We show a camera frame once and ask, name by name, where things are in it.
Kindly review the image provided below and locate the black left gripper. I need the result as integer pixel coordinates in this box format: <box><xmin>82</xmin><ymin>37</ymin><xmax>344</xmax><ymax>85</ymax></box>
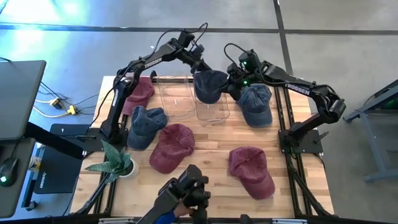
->
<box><xmin>186</xmin><ymin>45</ymin><xmax>215</xmax><ymax>75</ymax></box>

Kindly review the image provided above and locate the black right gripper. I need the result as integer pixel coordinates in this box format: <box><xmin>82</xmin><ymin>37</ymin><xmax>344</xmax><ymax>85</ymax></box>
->
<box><xmin>226</xmin><ymin>62</ymin><xmax>261</xmax><ymax>101</ymax></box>

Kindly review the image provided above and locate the dark navy baseball cap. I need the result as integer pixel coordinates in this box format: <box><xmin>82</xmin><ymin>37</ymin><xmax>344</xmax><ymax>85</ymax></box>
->
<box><xmin>192</xmin><ymin>70</ymin><xmax>230</xmax><ymax>105</ymax></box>

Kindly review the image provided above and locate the blue denim baseball cap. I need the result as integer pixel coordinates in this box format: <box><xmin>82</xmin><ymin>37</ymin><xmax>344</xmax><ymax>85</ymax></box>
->
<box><xmin>236</xmin><ymin>83</ymin><xmax>274</xmax><ymax>128</ymax></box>
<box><xmin>126</xmin><ymin>105</ymin><xmax>168</xmax><ymax>151</ymax></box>

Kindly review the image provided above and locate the maroon baseball cap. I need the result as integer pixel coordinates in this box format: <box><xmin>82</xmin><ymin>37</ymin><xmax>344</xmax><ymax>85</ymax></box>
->
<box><xmin>121</xmin><ymin>77</ymin><xmax>155</xmax><ymax>116</ymax></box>
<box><xmin>149</xmin><ymin>123</ymin><xmax>196</xmax><ymax>174</ymax></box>
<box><xmin>228</xmin><ymin>146</ymin><xmax>276</xmax><ymax>200</ymax></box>

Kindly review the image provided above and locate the clear plastic bin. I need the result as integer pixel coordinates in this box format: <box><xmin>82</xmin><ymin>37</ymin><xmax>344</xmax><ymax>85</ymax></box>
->
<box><xmin>194</xmin><ymin>75</ymin><xmax>231</xmax><ymax>126</ymax></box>
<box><xmin>156</xmin><ymin>75</ymin><xmax>197</xmax><ymax>123</ymax></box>

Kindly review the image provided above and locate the green plant in white pot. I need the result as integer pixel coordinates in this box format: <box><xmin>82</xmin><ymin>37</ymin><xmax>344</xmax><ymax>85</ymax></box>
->
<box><xmin>84</xmin><ymin>139</ymin><xmax>140</xmax><ymax>185</ymax></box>

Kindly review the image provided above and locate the person's left hand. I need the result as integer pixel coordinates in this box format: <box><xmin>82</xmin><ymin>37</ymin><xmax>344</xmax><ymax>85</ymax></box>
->
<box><xmin>173</xmin><ymin>205</ymin><xmax>195</xmax><ymax>218</ymax></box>

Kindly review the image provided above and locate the person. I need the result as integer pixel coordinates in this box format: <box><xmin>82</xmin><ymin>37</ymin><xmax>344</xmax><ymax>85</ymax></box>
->
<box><xmin>154</xmin><ymin>210</ymin><xmax>178</xmax><ymax>224</ymax></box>

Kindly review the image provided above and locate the black pad with white arrow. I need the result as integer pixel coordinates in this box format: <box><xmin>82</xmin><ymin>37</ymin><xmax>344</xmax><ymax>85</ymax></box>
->
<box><xmin>49</xmin><ymin>123</ymin><xmax>94</xmax><ymax>153</ymax></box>

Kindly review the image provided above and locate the black box with green lights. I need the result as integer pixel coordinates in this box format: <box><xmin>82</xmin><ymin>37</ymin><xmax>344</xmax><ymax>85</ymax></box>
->
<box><xmin>382</xmin><ymin>93</ymin><xmax>398</xmax><ymax>110</ymax></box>

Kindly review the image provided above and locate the black pad with logo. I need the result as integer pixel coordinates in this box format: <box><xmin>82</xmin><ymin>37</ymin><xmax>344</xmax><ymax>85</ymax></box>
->
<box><xmin>33</xmin><ymin>145</ymin><xmax>84</xmax><ymax>195</ymax></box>

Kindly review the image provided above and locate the grey flat monitor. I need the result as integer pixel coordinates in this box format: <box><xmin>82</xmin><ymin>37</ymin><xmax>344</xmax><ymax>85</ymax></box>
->
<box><xmin>0</xmin><ymin>60</ymin><xmax>47</xmax><ymax>141</ymax></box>

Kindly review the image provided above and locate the white yellow container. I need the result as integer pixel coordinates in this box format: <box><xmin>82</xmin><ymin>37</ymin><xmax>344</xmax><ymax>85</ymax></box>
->
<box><xmin>28</xmin><ymin>155</ymin><xmax>43</xmax><ymax>171</ymax></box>

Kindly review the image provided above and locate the black computer mouse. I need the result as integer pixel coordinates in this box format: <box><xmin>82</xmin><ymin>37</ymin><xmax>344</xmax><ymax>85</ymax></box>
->
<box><xmin>0</xmin><ymin>157</ymin><xmax>19</xmax><ymax>187</ymax></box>

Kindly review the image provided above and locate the dark grey side desk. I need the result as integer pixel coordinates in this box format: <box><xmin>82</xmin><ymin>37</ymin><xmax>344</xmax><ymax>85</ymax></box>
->
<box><xmin>0</xmin><ymin>138</ymin><xmax>37</xmax><ymax>218</ymax></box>

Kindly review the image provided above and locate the black camera cable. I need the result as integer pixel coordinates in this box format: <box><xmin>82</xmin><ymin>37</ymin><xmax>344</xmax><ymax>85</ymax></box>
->
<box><xmin>223</xmin><ymin>42</ymin><xmax>249</xmax><ymax>68</ymax></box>
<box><xmin>154</xmin><ymin>22</ymin><xmax>209</xmax><ymax>54</ymax></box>

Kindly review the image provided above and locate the silver frame bracket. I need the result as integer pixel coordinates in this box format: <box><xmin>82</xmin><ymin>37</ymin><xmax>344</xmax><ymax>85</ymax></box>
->
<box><xmin>98</xmin><ymin>217</ymin><xmax>135</xmax><ymax>224</ymax></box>
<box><xmin>271</xmin><ymin>218</ymin><xmax>308</xmax><ymax>224</ymax></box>

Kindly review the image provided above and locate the grey metal cart frame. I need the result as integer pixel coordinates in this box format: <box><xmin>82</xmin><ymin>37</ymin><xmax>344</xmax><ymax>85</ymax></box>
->
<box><xmin>343</xmin><ymin>79</ymin><xmax>398</xmax><ymax>184</ymax></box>

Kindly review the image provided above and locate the white power cable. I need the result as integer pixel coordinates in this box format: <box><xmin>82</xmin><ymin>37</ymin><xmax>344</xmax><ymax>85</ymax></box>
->
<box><xmin>32</xmin><ymin>105</ymin><xmax>69</xmax><ymax>119</ymax></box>

